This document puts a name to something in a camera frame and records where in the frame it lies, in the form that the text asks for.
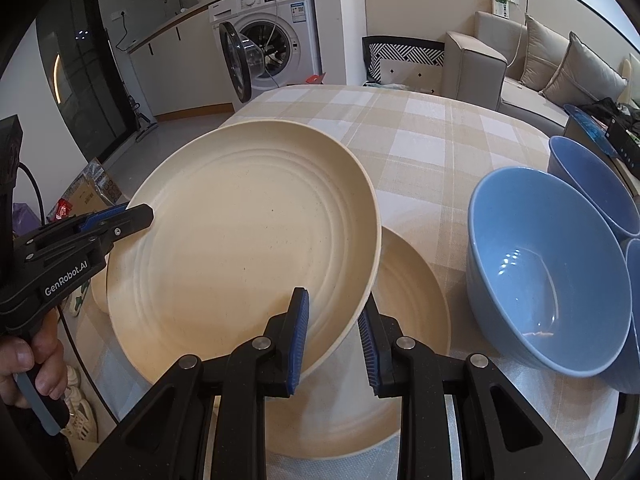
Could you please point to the cardboard box on floor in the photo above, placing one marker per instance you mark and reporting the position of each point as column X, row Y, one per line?
column 93, row 190

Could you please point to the grey cushion left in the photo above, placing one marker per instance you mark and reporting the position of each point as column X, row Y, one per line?
column 544, row 53

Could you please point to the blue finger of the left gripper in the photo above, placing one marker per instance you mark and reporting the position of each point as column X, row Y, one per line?
column 95, row 219

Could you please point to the black rectangular box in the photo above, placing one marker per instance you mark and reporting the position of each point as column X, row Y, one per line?
column 624, row 142

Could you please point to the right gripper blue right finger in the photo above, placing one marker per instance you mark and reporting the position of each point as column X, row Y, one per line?
column 369, row 348

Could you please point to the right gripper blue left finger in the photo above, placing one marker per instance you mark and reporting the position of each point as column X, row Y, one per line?
column 296, row 324

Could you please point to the black kitchen faucet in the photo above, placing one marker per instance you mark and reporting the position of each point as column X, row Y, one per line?
column 174, row 6

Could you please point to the person's left hand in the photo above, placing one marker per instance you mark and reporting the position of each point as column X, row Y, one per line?
column 19, row 356

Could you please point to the grey cushion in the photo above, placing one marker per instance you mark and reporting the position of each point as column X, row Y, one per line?
column 544, row 53
column 583, row 78

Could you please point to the grey sofa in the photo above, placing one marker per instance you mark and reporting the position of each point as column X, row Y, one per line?
column 485, row 69

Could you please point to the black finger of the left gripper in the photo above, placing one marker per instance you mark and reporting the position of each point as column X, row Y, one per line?
column 132, row 220

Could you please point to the checked beige tablecloth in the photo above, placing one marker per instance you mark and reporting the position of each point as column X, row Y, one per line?
column 424, row 156

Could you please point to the blue bowl back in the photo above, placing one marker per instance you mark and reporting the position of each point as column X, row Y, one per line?
column 576, row 165

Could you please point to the white washing machine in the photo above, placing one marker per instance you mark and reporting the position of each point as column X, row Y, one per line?
column 265, row 44

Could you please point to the black patterned chair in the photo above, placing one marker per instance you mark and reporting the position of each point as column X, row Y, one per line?
column 404, row 63

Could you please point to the large beige plate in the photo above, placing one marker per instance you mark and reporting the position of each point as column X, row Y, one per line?
column 243, row 216

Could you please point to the grey cushion right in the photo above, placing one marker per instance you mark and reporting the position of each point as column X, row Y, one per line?
column 583, row 78

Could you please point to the black clothes pile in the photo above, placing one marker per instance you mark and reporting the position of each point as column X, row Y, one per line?
column 607, row 110

